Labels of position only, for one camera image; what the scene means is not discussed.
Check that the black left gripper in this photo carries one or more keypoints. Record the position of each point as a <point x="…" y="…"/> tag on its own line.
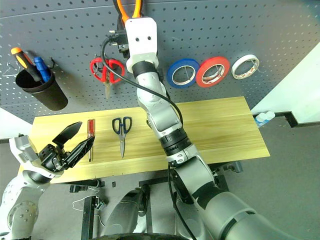
<point x="51" y="157"/>

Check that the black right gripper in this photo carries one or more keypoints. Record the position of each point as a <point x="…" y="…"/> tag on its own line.
<point x="121" y="41"/>

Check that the wide red tape roll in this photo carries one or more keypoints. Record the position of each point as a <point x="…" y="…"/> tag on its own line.
<point x="201" y="75"/>

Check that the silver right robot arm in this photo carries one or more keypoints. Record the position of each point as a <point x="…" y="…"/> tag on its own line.
<point x="160" y="107"/>

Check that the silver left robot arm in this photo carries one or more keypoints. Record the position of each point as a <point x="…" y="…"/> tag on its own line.
<point x="22" y="215"/>

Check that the grey metal pegboard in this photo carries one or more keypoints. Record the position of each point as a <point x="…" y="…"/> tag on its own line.
<point x="225" y="30"/>

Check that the black plastic cup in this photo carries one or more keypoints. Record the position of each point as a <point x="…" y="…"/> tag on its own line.
<point x="47" y="95"/>

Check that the blue tape roll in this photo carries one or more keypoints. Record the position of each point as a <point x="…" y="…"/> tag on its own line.
<point x="171" y="75"/>

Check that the black cup hook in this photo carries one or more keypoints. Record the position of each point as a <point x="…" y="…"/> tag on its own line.
<point x="52" y="62"/>

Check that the dark grey rounded leg cover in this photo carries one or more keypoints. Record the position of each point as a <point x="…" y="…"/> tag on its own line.
<point x="125" y="212"/>

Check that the orange and black screwdriver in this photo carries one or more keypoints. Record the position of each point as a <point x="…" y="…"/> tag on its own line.
<point x="22" y="58"/>

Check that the white tape roll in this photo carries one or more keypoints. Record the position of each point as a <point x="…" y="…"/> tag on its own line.
<point x="236" y="68"/>

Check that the blue and white bottles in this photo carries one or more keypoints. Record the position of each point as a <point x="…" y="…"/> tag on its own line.
<point x="265" y="118"/>

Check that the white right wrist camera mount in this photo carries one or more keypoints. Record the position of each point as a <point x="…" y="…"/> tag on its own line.
<point x="141" y="32"/>

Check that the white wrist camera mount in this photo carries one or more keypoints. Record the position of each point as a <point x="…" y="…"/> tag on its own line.
<point x="141" y="32"/>
<point x="25" y="150"/>

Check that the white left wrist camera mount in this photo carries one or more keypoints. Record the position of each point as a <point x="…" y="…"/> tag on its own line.
<point x="25" y="150"/>

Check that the black metal table frame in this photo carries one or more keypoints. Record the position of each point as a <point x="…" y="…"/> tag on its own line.
<point x="87" y="217"/>

